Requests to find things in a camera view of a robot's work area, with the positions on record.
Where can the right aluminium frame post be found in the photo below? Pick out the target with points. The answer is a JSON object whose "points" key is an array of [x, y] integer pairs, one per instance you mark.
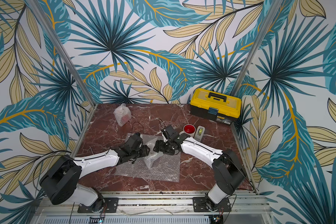
{"points": [[256, 44]]}

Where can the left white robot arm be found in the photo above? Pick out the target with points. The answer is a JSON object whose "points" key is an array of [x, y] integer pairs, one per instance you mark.
{"points": [[60, 182]]}

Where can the left aluminium frame post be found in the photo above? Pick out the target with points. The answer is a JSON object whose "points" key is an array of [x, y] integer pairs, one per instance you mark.
{"points": [[43, 19]]}

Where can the clear bubble wrap sheet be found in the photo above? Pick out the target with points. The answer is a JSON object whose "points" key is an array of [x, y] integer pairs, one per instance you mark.
{"points": [[155, 166], [122, 114]]}

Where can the small green white box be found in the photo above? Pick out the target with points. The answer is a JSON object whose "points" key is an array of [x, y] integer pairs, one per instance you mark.
{"points": [[199, 133]]}

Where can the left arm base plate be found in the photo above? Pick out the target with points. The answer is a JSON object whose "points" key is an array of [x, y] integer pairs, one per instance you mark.
{"points": [[102, 205]]}

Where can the aluminium frame post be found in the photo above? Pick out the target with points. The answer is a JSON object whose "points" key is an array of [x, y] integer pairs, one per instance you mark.
{"points": [[43, 19], [256, 44]]}

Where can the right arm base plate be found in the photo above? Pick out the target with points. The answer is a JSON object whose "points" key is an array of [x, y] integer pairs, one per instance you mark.
{"points": [[204, 204]]}

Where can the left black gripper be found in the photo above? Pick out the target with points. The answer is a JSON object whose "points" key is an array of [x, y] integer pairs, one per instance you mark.
{"points": [[145, 151]]}

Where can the white mug red inside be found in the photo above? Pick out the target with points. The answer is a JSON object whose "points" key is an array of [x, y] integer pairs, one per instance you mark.
{"points": [[189, 130]]}

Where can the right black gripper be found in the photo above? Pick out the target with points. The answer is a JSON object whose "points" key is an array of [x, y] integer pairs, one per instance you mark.
{"points": [[161, 146]]}

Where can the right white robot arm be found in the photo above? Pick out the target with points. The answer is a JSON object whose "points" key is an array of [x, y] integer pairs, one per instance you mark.
{"points": [[229, 172]]}

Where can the yellow black toolbox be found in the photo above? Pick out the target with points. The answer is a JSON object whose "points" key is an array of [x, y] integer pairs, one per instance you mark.
{"points": [[215, 106]]}

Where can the front aluminium rail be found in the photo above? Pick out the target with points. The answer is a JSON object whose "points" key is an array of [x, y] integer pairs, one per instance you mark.
{"points": [[170, 207]]}

